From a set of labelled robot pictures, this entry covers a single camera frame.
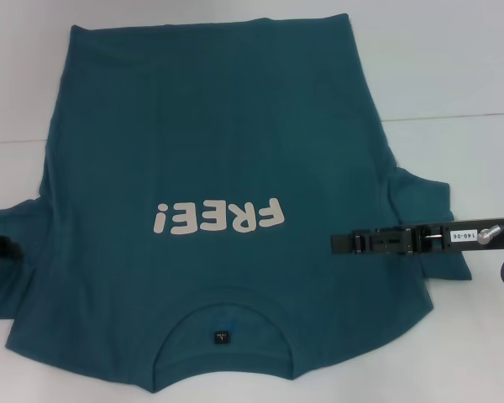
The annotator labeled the grey cable with metal plug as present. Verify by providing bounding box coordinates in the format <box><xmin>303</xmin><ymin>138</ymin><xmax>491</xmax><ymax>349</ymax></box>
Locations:
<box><xmin>476</xmin><ymin>224</ymin><xmax>504</xmax><ymax>298</ymax></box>

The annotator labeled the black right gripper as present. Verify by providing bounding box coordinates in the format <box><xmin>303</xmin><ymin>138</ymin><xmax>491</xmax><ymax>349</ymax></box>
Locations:
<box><xmin>330</xmin><ymin>216</ymin><xmax>504</xmax><ymax>256</ymax></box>

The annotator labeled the blue t-shirt with FREE print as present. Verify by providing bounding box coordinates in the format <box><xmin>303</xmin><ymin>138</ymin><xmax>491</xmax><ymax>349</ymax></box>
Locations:
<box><xmin>0</xmin><ymin>13</ymin><xmax>474</xmax><ymax>394</ymax></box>

